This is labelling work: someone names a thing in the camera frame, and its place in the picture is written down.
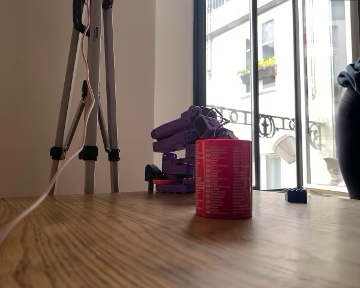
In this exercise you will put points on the grey camera tripod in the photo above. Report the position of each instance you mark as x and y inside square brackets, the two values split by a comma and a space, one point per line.
[93, 90]

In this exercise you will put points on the white hanging flower pot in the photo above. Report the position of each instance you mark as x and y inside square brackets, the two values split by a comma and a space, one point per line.
[285, 148]

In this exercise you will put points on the black iron balcony railing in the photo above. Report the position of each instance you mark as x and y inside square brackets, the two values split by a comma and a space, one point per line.
[273, 124]

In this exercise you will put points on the black window frame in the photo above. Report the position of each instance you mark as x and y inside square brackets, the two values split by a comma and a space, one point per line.
[199, 60]

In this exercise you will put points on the window flower box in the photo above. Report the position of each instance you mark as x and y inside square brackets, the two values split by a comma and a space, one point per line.
[267, 70]

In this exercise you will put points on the red printed cup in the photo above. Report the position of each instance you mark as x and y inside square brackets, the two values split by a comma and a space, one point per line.
[223, 177]

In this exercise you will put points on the black and orange clamp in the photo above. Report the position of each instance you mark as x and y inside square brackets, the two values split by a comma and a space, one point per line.
[153, 174]

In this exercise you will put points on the blue toy brick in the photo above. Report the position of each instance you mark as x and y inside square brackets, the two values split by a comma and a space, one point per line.
[295, 195]

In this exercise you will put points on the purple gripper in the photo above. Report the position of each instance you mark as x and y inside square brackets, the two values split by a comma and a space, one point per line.
[230, 134]

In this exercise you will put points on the purple robot arm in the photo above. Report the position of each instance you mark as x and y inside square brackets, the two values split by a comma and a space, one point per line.
[174, 132]

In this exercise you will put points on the person in dark clothes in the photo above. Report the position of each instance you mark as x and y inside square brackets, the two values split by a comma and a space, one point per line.
[355, 135]

